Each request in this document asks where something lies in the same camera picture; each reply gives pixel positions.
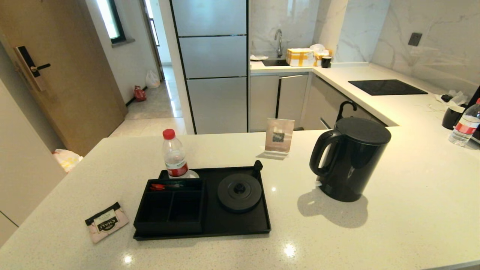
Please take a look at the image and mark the black electric kettle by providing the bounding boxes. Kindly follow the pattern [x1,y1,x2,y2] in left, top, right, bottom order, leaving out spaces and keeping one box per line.
[309,117,392,203]

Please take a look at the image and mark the pink CHALI tea bag packet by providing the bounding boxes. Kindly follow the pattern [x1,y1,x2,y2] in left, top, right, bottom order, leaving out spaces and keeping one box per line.
[85,202,129,244]

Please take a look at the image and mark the black round kettle base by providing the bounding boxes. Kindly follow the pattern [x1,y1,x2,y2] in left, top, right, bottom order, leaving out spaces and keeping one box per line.
[217,173,263,214]

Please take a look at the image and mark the water bottle on tray red cap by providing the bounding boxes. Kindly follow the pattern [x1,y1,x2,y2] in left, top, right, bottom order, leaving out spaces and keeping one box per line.
[162,129,190,179]

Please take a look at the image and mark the water bottle with red label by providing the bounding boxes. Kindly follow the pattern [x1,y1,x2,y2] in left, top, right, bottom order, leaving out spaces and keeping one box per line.
[448,98,480,147]

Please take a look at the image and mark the acrylic QR code sign stand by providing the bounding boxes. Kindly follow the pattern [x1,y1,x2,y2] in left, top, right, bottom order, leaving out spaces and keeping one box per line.
[256,118,295,161]

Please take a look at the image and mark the grey kitchen base cabinets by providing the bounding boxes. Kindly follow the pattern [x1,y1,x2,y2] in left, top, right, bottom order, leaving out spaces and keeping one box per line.
[249,73,389,132]

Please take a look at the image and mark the kitchen sink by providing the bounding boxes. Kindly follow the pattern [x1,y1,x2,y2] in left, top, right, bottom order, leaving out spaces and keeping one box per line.
[261,58,290,67]

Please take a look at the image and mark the silver refrigerator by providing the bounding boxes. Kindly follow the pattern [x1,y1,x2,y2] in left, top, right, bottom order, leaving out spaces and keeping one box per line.
[170,0,250,135]

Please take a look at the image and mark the black serving tray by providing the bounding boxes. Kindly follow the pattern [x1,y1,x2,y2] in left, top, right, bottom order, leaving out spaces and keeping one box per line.
[133,166,272,241]

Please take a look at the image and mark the black compartment organizer box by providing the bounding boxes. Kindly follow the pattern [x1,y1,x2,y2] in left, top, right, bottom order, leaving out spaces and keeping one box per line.
[134,179,206,235]

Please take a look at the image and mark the large yellow taped cardboard box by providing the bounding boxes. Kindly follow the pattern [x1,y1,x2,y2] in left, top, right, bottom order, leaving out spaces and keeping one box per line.
[286,48,316,67]

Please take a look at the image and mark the chrome faucet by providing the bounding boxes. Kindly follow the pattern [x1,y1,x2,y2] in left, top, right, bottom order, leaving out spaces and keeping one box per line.
[274,29,284,59]

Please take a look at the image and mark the black induction cooktop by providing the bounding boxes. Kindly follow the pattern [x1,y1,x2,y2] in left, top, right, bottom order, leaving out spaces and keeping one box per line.
[348,79,428,96]

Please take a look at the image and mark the brown wooden door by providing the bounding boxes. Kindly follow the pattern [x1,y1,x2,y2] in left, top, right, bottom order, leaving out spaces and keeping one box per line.
[0,0,128,157]

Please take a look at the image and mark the white yellow plastic bag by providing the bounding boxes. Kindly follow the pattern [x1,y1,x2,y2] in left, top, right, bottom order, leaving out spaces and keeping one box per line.
[53,149,84,173]

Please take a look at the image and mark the black mug with white inside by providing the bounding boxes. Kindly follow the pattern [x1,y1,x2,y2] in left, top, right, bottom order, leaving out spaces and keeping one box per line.
[442,106,466,130]

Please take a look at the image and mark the crumpled clear plastic wrap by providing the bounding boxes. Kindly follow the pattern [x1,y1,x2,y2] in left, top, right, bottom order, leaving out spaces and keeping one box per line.
[435,90,468,107]

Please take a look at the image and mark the beige cabinet panel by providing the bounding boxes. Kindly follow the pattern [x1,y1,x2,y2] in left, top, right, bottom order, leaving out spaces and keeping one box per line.
[0,79,67,248]

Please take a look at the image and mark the black curved hook handle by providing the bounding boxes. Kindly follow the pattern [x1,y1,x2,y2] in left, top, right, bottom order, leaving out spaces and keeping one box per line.
[336,100,358,123]

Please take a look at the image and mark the window with dark frame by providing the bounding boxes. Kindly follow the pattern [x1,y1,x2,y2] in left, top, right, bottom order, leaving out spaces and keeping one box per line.
[96,0,126,44]

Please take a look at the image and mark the black door lock handle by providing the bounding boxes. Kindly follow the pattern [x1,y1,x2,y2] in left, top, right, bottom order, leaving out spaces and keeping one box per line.
[15,46,51,92]

